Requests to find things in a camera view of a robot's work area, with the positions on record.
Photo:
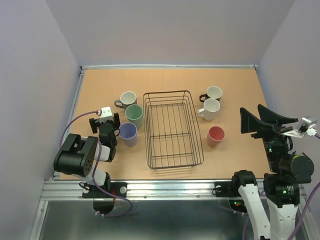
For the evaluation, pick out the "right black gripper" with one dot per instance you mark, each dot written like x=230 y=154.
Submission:
x=249 y=123

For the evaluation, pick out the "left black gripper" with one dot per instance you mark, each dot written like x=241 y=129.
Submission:
x=93 y=125

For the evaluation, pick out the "purple plastic cup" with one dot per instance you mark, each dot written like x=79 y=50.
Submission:
x=128 y=132

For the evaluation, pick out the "green plastic cup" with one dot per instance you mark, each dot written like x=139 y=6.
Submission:
x=134 y=114

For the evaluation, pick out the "grey mug white inside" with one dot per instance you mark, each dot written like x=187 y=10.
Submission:
x=126 y=99

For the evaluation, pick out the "red plastic cup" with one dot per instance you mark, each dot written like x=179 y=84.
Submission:
x=215 y=135

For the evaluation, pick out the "white faceted mug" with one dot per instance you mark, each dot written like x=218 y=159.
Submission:
x=209 y=110

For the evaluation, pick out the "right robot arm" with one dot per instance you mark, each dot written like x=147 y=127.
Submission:
x=282 y=191

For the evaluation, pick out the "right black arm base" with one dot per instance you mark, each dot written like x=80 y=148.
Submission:
x=224 y=189

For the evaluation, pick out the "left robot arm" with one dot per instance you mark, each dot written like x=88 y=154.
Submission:
x=77 y=155

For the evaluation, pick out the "black mug white inside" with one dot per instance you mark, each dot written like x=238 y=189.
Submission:
x=212 y=92

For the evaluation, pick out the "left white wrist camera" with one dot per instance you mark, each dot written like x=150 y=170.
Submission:
x=105 y=114

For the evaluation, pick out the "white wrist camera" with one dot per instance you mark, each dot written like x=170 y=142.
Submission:
x=105 y=114
x=307 y=126

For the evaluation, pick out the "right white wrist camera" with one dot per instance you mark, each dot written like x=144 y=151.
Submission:
x=307 y=126

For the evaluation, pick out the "black wire dish rack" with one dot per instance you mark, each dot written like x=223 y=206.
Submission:
x=172 y=132

